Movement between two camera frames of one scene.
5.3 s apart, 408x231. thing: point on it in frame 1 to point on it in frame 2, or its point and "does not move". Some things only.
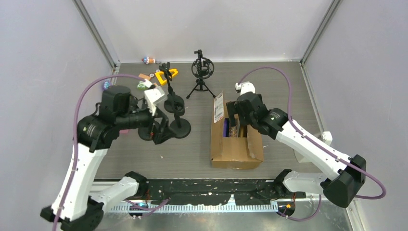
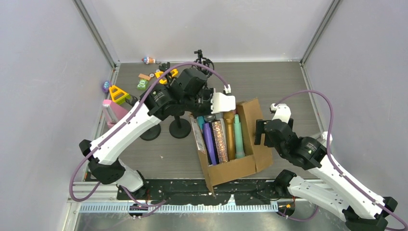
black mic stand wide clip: (180, 128) does not move
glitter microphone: (233, 131) to (220, 137)
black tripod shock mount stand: (202, 68) does not move
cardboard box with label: (234, 153) to (221, 173)
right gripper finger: (231, 107) to (260, 129)
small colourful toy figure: (147, 60) does not move
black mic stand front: (146, 133) does not move
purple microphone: (226, 127) to (210, 144)
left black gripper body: (157, 126) to (205, 96)
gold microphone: (242, 131) to (229, 117)
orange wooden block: (145, 76) does not move
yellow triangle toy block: (159, 76) does not move
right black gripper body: (237, 112) to (261, 133)
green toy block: (142, 85) does not move
